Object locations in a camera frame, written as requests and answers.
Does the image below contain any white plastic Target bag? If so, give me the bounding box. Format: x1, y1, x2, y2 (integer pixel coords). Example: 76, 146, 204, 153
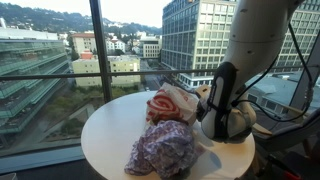
146, 83, 198, 126

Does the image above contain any purple checkered cloth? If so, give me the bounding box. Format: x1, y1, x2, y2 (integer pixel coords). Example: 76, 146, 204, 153
124, 120, 203, 178

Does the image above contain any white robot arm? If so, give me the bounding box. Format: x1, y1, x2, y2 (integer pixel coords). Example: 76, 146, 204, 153
200, 0, 305, 143

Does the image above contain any round white table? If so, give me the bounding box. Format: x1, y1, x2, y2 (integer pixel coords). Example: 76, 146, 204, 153
81, 91, 255, 180

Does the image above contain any window railing bar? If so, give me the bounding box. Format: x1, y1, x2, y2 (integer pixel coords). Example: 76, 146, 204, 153
0, 65, 320, 82

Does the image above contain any dark office chair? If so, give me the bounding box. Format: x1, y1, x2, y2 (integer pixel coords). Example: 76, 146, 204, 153
253, 109, 320, 152

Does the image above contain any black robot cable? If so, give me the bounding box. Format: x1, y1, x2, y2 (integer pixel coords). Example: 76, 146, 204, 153
231, 21, 315, 123

